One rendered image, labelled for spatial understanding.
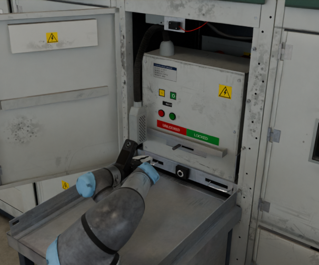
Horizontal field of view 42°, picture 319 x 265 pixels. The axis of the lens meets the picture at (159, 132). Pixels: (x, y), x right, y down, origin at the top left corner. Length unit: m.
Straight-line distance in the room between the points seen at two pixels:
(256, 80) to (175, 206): 0.61
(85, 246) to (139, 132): 0.97
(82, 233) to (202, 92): 0.92
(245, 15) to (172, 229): 0.82
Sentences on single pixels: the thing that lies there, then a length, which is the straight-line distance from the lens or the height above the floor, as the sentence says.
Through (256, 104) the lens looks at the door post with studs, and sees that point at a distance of 1.54.
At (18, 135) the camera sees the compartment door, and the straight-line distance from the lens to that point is 1.88.
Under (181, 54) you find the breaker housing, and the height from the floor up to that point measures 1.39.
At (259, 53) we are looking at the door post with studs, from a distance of 1.49.
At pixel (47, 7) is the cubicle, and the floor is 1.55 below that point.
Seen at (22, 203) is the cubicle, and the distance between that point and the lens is 2.97.
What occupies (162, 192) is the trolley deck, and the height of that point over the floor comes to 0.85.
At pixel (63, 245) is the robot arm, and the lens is 0.97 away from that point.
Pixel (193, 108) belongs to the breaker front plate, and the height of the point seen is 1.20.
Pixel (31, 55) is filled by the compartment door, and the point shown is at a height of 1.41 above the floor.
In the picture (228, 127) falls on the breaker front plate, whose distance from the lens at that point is 1.67.
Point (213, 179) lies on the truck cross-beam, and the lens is 1.79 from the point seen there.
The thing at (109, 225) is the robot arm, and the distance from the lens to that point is 0.92.
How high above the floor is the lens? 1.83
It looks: 25 degrees down
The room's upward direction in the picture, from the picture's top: 1 degrees clockwise
